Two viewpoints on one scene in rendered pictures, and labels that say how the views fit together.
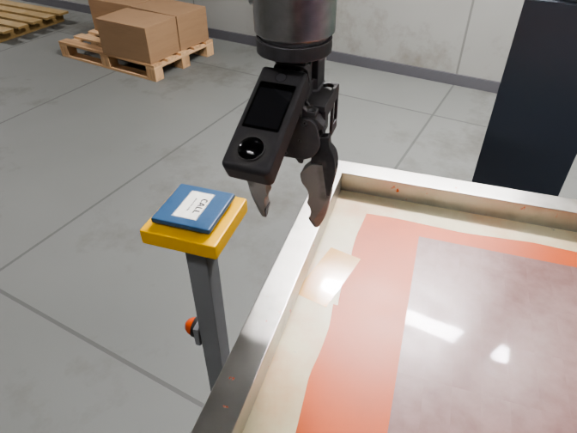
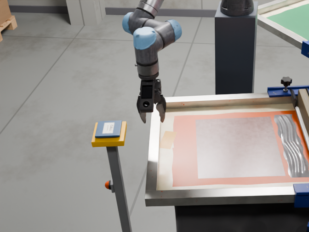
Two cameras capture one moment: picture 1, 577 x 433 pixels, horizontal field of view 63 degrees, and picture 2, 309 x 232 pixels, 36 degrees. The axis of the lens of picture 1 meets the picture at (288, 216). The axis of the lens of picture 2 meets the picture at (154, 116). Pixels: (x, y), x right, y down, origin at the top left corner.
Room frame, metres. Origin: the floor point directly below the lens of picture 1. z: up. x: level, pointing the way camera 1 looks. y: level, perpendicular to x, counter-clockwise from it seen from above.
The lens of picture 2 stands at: (-0.92, 0.28, 2.12)
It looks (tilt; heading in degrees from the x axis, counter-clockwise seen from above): 36 degrees down; 348
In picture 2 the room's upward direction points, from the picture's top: 6 degrees counter-clockwise
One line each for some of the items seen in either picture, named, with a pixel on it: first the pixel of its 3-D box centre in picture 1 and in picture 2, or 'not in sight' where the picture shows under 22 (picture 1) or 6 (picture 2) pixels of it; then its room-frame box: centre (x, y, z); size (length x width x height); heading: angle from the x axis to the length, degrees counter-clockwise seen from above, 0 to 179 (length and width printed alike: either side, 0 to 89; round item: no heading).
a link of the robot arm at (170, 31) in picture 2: not in sight; (161, 33); (0.52, -0.08, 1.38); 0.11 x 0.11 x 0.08; 32
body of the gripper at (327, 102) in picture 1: (296, 94); (150, 84); (0.46, -0.01, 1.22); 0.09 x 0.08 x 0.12; 162
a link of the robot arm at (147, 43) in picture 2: not in sight; (145, 45); (0.45, -0.01, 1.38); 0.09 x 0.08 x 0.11; 122
